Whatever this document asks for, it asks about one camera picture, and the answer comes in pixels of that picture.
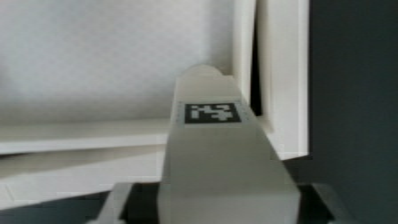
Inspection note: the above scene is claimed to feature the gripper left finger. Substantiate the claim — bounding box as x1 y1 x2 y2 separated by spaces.
87 182 160 224

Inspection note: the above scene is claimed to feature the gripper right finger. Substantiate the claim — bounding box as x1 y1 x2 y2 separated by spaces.
297 183 356 224

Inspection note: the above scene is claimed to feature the white desk top tray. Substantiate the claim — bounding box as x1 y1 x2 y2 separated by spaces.
0 0 256 154

